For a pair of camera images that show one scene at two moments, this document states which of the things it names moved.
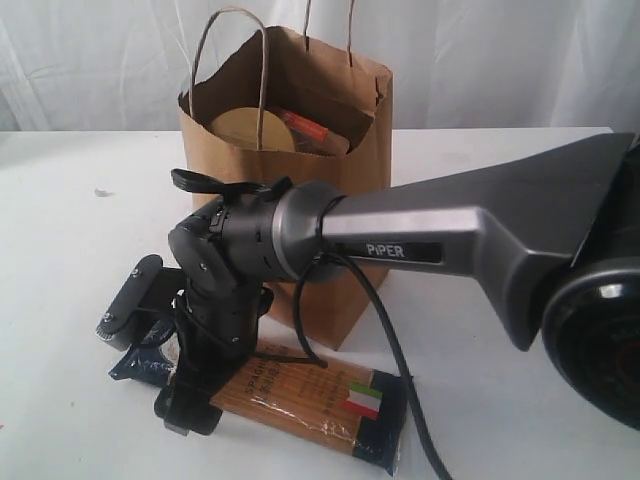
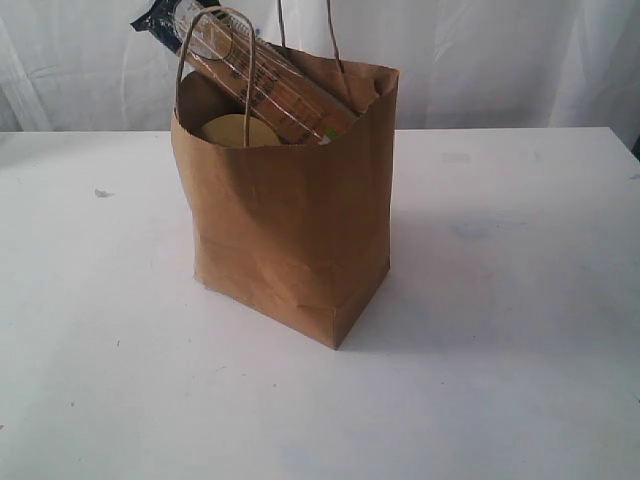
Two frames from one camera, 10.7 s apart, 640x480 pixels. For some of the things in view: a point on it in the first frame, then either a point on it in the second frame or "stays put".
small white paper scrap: x=102 y=192 stays put
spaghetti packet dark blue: x=339 y=407 to x=246 y=69
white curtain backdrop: x=120 y=65 stays put
